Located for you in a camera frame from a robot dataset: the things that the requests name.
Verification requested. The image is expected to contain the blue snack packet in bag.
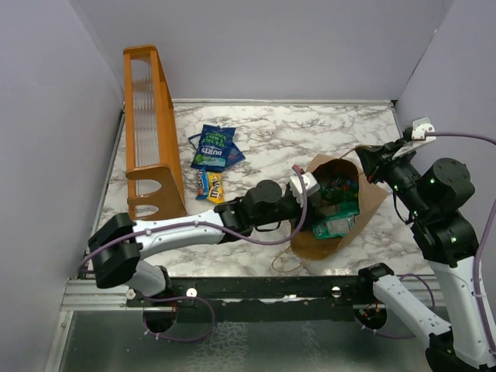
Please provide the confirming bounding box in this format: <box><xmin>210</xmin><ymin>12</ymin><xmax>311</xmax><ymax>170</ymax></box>
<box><xmin>322</xmin><ymin>175</ymin><xmax>359</xmax><ymax>204</ymax></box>

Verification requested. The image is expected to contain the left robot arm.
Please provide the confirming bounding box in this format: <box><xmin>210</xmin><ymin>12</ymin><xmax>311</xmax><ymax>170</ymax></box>
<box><xmin>86</xmin><ymin>174</ymin><xmax>320</xmax><ymax>306</ymax></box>

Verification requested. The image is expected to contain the orange wooden rack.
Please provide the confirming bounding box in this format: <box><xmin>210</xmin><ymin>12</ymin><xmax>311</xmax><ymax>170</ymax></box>
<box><xmin>123</xmin><ymin>45</ymin><xmax>187</xmax><ymax>220</ymax></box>

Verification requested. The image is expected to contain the dark blue snack packet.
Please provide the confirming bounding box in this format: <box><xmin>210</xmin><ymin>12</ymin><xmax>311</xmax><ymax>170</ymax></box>
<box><xmin>188</xmin><ymin>133</ymin><xmax>246</xmax><ymax>172</ymax></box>

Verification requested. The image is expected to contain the small blue candy bar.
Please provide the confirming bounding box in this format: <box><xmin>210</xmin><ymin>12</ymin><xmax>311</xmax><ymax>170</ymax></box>
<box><xmin>195</xmin><ymin>168</ymin><xmax>209</xmax><ymax>200</ymax></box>

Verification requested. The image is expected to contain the green snack packet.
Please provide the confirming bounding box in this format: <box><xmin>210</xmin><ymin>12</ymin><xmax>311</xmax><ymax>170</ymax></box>
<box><xmin>312</xmin><ymin>201</ymin><xmax>360</xmax><ymax>239</ymax></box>

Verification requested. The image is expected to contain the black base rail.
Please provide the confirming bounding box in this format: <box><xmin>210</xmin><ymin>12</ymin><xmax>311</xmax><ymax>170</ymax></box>
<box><xmin>126</xmin><ymin>275</ymin><xmax>379</xmax><ymax>323</ymax></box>

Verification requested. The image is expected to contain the blue Burts crisps packet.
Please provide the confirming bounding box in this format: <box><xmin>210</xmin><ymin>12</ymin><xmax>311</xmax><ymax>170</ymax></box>
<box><xmin>191</xmin><ymin>125</ymin><xmax>236</xmax><ymax>172</ymax></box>

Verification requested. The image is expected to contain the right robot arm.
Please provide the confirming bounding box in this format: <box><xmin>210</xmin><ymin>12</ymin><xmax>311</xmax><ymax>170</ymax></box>
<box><xmin>356</xmin><ymin>139</ymin><xmax>495</xmax><ymax>371</ymax></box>

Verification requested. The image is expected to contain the brown paper bag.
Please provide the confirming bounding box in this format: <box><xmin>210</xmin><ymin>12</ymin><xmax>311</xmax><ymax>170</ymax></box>
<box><xmin>270</xmin><ymin>154</ymin><xmax>388</xmax><ymax>274</ymax></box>

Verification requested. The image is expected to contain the yellow M&M's packet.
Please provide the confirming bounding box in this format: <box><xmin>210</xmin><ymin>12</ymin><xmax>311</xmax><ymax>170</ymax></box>
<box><xmin>207</xmin><ymin>172</ymin><xmax>224</xmax><ymax>204</ymax></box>

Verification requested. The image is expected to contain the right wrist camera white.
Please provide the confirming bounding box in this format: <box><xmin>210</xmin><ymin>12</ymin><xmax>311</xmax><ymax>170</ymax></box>
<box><xmin>403</xmin><ymin>117</ymin><xmax>436</xmax><ymax>146</ymax></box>

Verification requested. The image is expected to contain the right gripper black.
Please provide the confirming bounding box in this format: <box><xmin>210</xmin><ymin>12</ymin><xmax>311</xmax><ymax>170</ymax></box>
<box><xmin>356</xmin><ymin>136</ymin><xmax>430</xmax><ymax>218</ymax></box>

